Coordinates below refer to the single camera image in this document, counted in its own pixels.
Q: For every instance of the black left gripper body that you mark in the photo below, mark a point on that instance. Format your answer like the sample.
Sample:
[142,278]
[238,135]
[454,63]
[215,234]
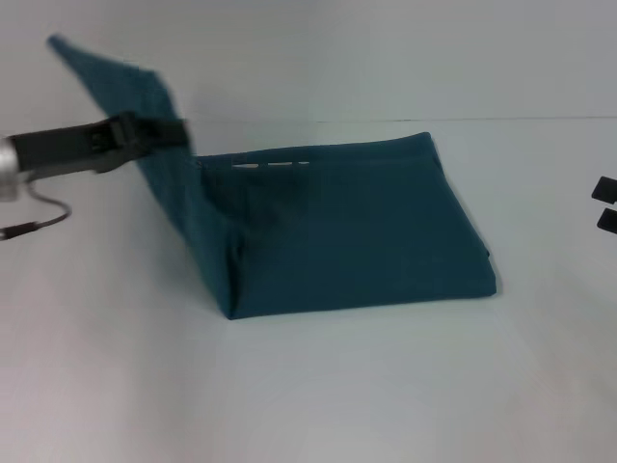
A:
[72,144]

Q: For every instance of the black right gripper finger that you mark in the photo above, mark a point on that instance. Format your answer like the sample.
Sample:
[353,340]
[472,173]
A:
[608,219]
[605,188]

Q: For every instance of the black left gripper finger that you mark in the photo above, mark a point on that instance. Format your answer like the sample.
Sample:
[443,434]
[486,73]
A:
[166,132]

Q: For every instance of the blue shirt with FREE print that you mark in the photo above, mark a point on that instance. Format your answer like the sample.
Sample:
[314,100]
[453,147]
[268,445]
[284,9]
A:
[328,226]

